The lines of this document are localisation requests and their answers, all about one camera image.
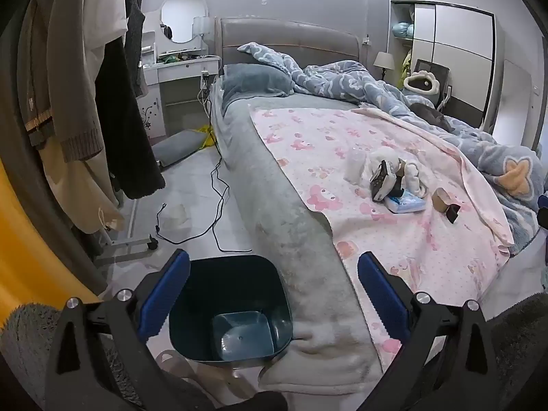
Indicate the grey fuzzy cloth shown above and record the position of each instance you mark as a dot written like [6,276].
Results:
[25,342]
[518,342]

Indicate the blue tissue packet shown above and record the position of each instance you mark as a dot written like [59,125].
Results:
[409,202]

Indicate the beige coat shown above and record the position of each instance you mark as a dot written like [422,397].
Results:
[81,192]

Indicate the blue floral duvet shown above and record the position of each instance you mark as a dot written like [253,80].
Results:
[342,79]

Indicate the clear plastic bottle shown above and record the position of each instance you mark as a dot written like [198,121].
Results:
[356,167]

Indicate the olive grey coat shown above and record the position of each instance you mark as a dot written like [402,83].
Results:
[72,257]

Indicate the blue plush toy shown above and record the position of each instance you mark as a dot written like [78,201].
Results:
[403,30]

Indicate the white plush cushion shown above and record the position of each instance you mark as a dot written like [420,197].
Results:
[421,83]

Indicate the brown tape roll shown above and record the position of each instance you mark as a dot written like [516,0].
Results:
[441,199]

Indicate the white door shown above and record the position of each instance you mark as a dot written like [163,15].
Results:
[516,98]

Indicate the round wall mirror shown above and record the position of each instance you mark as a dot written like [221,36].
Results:
[184,13]

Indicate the bedside table lamp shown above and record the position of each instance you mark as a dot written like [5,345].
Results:
[384,60]

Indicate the pink printed blanket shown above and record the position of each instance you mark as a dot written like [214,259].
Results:
[325,145]

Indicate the grey floor cushion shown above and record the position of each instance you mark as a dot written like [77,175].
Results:
[177,147]

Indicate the grey-blue pillow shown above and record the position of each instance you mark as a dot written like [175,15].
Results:
[252,79]

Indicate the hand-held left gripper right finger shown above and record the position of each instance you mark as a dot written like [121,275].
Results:
[381,299]

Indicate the dark grey knit garment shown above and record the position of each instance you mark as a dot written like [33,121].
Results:
[136,38]

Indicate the white cylinder vanity lamp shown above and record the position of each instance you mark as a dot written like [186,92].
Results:
[200,25]

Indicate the yellow garment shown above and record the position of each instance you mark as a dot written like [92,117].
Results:
[30,244]

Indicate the white cloth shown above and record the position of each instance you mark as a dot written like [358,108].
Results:
[413,175]

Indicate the white wardrobe with black trim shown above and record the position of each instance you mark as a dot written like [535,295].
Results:
[454,34]

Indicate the dark cloth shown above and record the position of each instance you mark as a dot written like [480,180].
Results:
[432,115]

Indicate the white vanity desk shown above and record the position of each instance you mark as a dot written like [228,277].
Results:
[180,69]

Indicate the clear plastic bag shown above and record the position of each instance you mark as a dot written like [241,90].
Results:
[180,364]

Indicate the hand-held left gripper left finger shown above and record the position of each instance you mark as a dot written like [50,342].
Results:
[165,293]

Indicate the white clothes rack base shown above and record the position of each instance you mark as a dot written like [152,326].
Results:
[128,244]

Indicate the yellow bag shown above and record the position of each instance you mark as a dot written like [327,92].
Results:
[207,137]

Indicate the black fleece garment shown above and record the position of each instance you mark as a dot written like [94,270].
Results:
[124,128]

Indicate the black chair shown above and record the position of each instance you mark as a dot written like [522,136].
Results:
[443,70]

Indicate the dark teal trash bin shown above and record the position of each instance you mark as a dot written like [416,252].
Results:
[239,284]

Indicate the small black box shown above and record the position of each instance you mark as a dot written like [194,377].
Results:
[452,214]

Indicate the white hanging garment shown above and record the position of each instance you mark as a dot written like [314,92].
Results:
[105,4]

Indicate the grey upholstered headboard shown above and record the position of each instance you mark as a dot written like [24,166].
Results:
[291,34]

